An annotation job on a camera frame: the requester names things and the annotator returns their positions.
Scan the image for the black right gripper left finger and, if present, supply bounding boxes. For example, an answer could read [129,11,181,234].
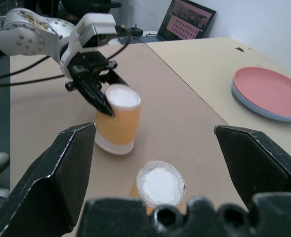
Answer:
[0,122,97,237]

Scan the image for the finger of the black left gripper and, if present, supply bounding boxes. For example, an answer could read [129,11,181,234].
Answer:
[74,77,115,117]
[105,70,130,87]

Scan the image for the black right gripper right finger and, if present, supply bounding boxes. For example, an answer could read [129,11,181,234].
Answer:
[214,124,291,212]

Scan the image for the orange ribbed paper cup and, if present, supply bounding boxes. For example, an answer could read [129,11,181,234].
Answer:
[128,159,187,216]
[94,84,142,156]

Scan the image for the small black handheld device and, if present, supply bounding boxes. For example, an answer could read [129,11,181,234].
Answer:
[127,24,144,37]

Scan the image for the light blue plate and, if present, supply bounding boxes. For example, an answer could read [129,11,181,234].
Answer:
[231,78,291,123]

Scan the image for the pink plate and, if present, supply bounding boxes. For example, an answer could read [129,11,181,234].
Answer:
[233,66,291,118]

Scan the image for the open laptop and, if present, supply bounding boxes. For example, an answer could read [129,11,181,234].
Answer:
[137,0,217,43]

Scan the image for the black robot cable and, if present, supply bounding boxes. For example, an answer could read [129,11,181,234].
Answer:
[0,75,66,87]
[0,24,131,83]

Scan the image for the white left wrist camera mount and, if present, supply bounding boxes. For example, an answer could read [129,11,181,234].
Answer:
[59,12,118,80]

